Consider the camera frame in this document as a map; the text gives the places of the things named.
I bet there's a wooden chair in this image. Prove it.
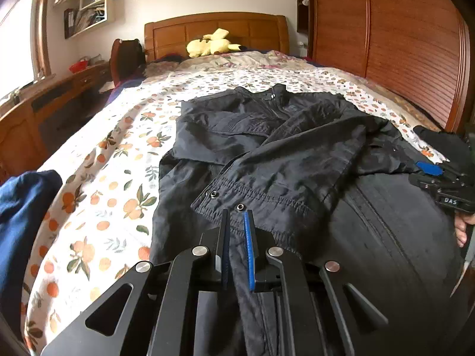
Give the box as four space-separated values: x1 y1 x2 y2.
110 39 125 86

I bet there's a wooden slatted wardrobe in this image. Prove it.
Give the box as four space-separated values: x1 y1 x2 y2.
296 0 472 134

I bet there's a blue garment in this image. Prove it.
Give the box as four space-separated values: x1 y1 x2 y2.
0 170 63 342

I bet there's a black folded garment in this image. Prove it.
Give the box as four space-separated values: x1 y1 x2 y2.
413 125 464 164

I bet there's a white wall shelf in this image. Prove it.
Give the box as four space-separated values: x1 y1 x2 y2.
52 0 116 40

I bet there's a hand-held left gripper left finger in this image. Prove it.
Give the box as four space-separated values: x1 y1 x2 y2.
40 209 238 356

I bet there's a wooden bed headboard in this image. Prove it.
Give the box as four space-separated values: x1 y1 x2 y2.
144 12 290 62

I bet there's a wood framed window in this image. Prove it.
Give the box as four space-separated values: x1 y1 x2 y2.
0 0 53 97

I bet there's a dark blue bedding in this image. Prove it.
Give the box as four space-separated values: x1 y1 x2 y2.
111 54 182 91

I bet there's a wooden desk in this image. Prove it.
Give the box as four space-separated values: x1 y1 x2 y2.
0 61 112 179

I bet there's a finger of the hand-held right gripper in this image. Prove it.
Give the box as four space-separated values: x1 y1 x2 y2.
415 160 445 177
408 174 448 195

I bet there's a tan patterned blanket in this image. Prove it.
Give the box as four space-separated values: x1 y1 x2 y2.
334 70 442 130

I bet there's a black jacket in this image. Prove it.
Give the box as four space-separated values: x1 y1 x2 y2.
150 83 464 356

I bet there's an orange print bedsheet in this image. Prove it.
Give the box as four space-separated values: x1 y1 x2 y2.
20 65 446 353

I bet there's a person's right hand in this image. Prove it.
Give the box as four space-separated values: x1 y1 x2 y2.
453 213 475 248

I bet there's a floral quilt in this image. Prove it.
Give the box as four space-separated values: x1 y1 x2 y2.
146 50 327 74

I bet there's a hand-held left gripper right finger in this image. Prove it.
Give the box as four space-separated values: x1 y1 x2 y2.
242 209 403 356

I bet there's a yellow plush toy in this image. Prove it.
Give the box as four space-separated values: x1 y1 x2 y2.
186 28 243 58

